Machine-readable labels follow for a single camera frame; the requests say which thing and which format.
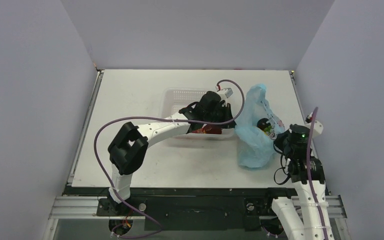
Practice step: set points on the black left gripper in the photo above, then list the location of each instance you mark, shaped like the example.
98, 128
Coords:
226, 109

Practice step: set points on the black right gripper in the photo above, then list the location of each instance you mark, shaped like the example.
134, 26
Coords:
278, 141

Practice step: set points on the light blue plastic bag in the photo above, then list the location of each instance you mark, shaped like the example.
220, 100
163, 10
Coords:
255, 149

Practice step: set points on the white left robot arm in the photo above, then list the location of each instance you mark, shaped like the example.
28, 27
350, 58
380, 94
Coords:
128, 148

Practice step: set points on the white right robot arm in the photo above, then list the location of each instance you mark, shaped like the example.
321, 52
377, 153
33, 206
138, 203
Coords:
309, 220

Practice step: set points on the dark red fake fruit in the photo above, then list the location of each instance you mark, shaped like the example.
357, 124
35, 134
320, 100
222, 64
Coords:
209, 129

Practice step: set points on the white perforated plastic basket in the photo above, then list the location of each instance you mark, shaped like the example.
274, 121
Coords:
173, 99

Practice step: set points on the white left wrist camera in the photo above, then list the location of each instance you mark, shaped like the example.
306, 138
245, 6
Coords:
225, 93

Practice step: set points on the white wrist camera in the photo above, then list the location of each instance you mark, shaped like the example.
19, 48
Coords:
317, 128
225, 93

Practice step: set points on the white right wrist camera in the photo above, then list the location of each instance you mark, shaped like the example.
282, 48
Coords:
317, 128

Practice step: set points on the metal table edge rail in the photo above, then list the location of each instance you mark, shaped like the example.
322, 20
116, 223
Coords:
293, 80

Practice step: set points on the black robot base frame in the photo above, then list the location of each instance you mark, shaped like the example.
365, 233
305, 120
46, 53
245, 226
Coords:
208, 209

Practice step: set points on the left metal table rail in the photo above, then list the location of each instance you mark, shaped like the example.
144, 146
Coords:
85, 125

